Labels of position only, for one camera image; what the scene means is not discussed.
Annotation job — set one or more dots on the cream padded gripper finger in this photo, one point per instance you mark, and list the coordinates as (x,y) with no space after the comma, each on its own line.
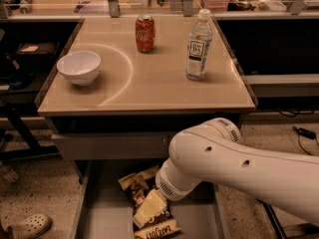
(153,204)

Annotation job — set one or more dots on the brown Late July chip bag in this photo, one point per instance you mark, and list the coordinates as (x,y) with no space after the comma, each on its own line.
(136,186)

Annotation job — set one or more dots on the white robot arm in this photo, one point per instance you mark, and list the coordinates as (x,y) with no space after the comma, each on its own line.
(212,152)

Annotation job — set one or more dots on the open grey middle drawer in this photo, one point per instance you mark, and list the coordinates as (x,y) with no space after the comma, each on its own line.
(105,213)

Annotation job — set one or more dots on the closed grey top drawer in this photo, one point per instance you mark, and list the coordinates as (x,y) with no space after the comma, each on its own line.
(122,145)

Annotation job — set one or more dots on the grey drawer cabinet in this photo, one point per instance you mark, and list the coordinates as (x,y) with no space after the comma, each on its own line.
(137,92)

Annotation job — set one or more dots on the white clog shoe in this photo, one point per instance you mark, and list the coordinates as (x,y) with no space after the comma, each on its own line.
(31,227)

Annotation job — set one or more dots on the black metal stand base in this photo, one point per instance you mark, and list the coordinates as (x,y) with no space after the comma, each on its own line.
(299,231)

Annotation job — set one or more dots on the white ceramic bowl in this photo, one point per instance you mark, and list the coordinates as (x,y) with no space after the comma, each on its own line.
(80,68)

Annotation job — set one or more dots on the clear plastic water bottle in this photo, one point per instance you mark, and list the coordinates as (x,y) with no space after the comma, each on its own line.
(198,44)

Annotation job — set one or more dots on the red Coca-Cola can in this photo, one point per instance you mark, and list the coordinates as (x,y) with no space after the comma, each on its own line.
(145,33)

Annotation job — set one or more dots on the black power adapter with cable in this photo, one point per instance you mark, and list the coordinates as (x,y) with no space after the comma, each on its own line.
(303,132)

